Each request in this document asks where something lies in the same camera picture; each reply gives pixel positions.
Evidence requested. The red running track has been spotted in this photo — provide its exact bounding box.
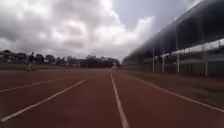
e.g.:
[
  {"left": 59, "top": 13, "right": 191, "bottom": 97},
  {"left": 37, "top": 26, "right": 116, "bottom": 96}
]
[{"left": 0, "top": 68, "right": 224, "bottom": 128}]

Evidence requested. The person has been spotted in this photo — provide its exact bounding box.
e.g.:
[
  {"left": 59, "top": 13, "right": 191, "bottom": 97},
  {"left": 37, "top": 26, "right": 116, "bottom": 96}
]
[{"left": 26, "top": 51, "right": 36, "bottom": 73}]

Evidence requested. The row of buildings and trees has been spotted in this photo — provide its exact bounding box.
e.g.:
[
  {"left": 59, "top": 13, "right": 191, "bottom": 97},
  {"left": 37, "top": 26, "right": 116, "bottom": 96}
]
[{"left": 0, "top": 49, "right": 121, "bottom": 69}]

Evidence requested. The roofed grandstand building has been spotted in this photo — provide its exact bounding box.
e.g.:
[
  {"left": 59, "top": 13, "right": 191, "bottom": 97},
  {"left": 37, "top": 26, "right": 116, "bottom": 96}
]
[{"left": 121, "top": 0, "right": 224, "bottom": 78}]

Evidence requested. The grass strip beside track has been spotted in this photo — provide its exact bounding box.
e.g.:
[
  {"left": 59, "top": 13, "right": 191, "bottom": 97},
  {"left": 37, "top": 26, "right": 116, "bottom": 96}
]
[{"left": 123, "top": 68, "right": 224, "bottom": 110}]

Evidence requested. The grass field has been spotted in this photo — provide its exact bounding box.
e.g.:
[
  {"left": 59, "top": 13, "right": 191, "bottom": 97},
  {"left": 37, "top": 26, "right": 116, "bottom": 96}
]
[{"left": 0, "top": 63, "right": 111, "bottom": 72}]

